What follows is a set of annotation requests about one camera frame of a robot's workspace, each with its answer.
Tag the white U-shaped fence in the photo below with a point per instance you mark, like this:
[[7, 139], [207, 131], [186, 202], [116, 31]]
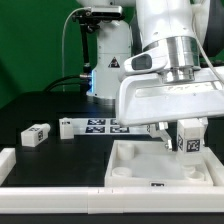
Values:
[[111, 200]]

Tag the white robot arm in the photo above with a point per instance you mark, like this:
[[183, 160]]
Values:
[[164, 25]]

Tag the black camera on stand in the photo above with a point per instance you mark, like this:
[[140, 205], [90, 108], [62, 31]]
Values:
[[89, 19]]

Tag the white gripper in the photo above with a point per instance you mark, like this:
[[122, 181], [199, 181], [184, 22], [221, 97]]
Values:
[[145, 99]]

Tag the white square tabletop part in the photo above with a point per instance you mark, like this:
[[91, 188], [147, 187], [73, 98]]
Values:
[[149, 164]]

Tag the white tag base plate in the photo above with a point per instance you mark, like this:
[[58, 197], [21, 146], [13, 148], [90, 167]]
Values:
[[104, 126]]

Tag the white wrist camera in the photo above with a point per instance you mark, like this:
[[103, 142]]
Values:
[[146, 62]]

